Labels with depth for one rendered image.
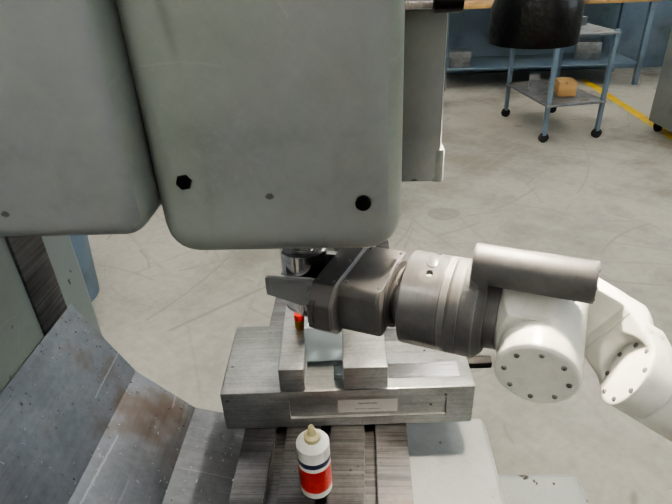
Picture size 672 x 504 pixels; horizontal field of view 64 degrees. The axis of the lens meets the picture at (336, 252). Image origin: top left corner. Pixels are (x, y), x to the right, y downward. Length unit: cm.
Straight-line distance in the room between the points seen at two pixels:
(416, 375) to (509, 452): 128
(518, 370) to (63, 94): 38
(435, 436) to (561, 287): 50
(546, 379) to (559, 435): 167
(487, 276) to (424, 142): 12
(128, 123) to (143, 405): 56
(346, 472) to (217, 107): 52
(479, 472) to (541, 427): 127
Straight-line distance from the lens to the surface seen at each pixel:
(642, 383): 50
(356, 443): 79
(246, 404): 79
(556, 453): 207
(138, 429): 87
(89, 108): 40
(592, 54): 696
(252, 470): 77
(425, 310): 47
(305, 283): 51
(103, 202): 42
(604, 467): 209
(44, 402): 79
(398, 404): 79
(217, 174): 40
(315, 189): 40
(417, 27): 45
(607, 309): 53
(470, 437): 91
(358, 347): 76
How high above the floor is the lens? 153
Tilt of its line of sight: 30 degrees down
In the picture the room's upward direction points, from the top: 3 degrees counter-clockwise
